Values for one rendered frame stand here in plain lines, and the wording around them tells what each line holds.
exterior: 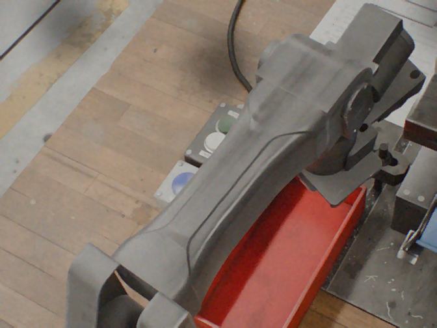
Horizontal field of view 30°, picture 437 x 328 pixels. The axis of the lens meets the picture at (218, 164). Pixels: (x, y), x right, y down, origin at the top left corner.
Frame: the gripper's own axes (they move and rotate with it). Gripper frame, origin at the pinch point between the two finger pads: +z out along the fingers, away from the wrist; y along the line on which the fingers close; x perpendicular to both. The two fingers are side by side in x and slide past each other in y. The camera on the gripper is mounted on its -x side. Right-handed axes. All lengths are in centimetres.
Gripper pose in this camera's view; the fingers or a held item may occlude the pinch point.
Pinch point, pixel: (320, 171)
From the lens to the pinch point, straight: 88.8
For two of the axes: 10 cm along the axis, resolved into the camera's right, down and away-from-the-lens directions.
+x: -7.7, 6.3, -1.0
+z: 0.9, 2.7, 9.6
